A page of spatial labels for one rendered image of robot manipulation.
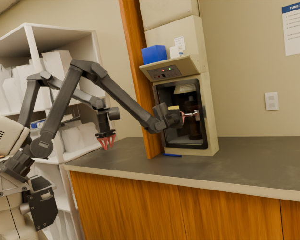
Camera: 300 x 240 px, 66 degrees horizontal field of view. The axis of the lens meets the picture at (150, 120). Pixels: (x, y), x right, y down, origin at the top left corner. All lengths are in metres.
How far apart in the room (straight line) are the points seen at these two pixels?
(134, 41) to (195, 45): 0.38
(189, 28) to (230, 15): 0.45
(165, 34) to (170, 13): 0.11
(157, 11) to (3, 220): 1.26
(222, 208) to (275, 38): 1.04
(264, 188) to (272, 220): 0.15
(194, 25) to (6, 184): 1.09
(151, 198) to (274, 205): 0.62
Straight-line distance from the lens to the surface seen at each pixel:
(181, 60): 1.22
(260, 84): 1.65
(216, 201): 1.15
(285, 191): 1.01
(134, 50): 1.44
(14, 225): 1.20
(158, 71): 1.32
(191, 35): 1.31
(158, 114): 1.11
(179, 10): 1.36
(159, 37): 1.41
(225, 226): 1.21
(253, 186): 1.03
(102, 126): 1.27
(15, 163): 0.94
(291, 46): 1.62
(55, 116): 0.97
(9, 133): 1.07
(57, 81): 1.46
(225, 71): 1.69
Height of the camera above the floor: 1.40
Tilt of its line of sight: 9 degrees down
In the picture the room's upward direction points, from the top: 10 degrees counter-clockwise
